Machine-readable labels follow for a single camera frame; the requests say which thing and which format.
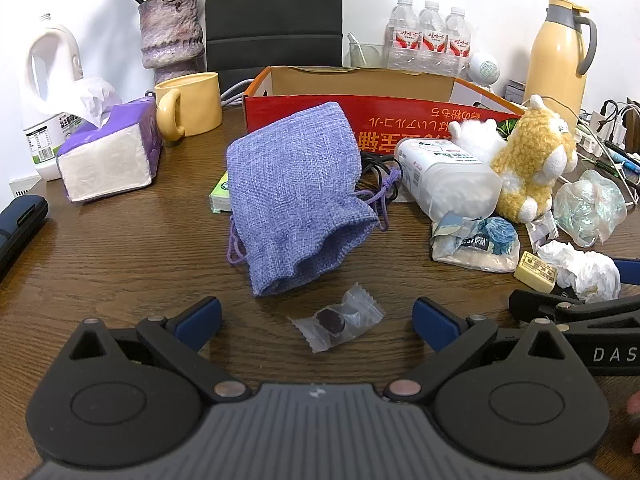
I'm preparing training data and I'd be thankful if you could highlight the white cable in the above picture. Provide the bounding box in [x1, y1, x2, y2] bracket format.
[220, 79, 257, 107]

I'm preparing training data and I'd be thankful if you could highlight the white robot-shaped speaker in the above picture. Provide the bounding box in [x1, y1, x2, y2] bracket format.
[467, 51, 502, 93]

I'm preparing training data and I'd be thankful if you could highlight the white power strip with plugs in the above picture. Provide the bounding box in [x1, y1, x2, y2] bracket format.
[575, 100, 640, 161]

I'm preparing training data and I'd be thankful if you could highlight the green packet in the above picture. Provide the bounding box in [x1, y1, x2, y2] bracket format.
[209, 170, 234, 215]

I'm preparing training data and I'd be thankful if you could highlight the clear plastic bag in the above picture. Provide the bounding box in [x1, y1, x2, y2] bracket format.
[552, 170, 628, 248]

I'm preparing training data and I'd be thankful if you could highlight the dark blue case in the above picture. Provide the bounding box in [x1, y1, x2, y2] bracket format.
[0, 195, 49, 281]

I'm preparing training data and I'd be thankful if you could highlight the person's right hand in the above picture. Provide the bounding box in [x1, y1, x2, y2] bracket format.
[628, 393, 640, 454]

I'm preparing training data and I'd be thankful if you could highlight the glass cup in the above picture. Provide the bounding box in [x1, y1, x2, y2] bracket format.
[348, 40, 388, 69]

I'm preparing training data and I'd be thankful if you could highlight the purple tissue pack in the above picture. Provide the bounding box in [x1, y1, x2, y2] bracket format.
[55, 76, 163, 204]

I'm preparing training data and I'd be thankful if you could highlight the white tissue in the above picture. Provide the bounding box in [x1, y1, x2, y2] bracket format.
[536, 240, 622, 303]

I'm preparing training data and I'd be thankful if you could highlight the wrapped dark candy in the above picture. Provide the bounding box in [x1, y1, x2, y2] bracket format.
[287, 282, 386, 356]

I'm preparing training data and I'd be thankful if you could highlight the white detergent jug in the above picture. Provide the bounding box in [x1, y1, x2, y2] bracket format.
[20, 22, 83, 182]

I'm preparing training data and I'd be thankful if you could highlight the purple burlap pouch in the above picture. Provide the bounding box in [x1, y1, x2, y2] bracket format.
[226, 101, 402, 298]

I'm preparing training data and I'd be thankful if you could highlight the black paper bag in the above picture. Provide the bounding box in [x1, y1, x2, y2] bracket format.
[206, 0, 345, 93]

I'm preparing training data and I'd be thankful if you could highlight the yellow mug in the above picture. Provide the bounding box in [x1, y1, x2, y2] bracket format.
[154, 72, 223, 142]

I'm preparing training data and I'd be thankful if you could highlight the blue pen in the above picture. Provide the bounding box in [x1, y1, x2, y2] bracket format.
[604, 140, 640, 172]

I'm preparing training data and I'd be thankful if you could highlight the yellow plush toy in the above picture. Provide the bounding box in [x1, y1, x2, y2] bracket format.
[490, 94, 579, 223]

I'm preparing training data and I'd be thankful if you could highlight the orange cardboard box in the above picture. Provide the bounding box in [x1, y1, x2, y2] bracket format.
[243, 66, 528, 157]

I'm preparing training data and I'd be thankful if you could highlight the white plush toy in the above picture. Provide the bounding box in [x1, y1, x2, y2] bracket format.
[447, 117, 508, 166]

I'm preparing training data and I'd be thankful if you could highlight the small yellow packet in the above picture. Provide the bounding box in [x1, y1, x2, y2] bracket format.
[514, 251, 558, 293]

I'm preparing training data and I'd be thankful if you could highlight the blue white snack packet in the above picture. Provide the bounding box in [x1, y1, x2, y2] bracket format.
[431, 212, 521, 273]

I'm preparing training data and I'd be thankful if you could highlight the small white sachet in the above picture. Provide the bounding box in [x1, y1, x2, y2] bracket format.
[525, 210, 560, 253]

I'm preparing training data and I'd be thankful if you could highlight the purple textured vase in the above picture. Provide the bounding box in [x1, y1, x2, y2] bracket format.
[138, 0, 206, 86]

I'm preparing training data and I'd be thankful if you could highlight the clear water bottle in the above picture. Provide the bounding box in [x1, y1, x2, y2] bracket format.
[385, 0, 419, 73]
[417, 1, 447, 76]
[445, 7, 474, 78]

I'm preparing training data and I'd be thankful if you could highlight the yellow thermos jug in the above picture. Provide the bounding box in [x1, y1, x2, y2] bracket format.
[524, 0, 598, 111]

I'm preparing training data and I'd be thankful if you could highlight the white plastic container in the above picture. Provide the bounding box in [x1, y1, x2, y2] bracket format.
[395, 138, 503, 222]

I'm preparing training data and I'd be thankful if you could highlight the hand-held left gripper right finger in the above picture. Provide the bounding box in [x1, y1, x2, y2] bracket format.
[384, 296, 570, 404]

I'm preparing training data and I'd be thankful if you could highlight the black cable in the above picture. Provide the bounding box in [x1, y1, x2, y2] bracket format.
[357, 152, 416, 204]

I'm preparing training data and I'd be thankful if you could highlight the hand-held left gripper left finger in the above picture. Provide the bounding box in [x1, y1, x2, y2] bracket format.
[67, 296, 252, 404]

